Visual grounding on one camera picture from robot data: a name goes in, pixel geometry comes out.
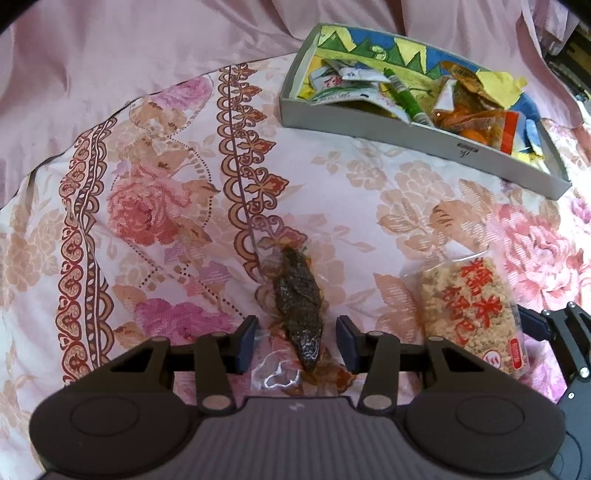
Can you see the grey metal tray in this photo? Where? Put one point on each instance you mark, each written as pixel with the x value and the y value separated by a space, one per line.
pixel 369 127

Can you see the orange snack packet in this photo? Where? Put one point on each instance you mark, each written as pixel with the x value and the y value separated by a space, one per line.
pixel 466 117

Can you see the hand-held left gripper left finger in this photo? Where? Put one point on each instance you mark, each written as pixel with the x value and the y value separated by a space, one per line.
pixel 245 345

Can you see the green sausage stick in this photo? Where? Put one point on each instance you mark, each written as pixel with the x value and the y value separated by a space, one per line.
pixel 406 99

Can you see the large pink curtain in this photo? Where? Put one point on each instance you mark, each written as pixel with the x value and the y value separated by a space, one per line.
pixel 138 46

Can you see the colourful cartoon paper liner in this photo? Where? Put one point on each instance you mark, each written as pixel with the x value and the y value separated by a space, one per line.
pixel 406 50

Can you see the floral bed sheet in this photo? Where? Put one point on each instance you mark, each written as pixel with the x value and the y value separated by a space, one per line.
pixel 369 221

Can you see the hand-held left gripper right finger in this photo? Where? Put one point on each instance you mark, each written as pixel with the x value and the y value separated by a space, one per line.
pixel 348 345

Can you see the rice cracker packet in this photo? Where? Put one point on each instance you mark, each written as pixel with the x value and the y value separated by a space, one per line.
pixel 466 314

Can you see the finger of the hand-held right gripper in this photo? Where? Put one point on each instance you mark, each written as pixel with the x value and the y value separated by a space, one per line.
pixel 531 323

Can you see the white green snack packet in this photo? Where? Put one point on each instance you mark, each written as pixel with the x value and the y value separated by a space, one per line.
pixel 341 81

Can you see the dark dried snack packet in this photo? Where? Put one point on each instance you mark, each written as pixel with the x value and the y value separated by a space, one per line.
pixel 298 304

